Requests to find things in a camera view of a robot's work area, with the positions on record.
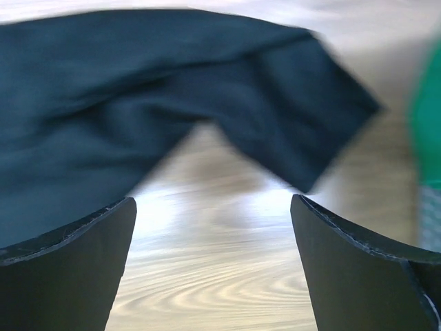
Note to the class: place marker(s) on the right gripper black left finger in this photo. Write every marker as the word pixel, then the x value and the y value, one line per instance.
pixel 67 279

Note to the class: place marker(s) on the black t shirt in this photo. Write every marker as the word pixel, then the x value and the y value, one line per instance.
pixel 91 102

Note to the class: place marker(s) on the green t shirt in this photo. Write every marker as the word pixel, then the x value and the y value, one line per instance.
pixel 424 120

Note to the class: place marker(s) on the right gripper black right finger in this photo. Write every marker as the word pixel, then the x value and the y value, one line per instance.
pixel 360 280

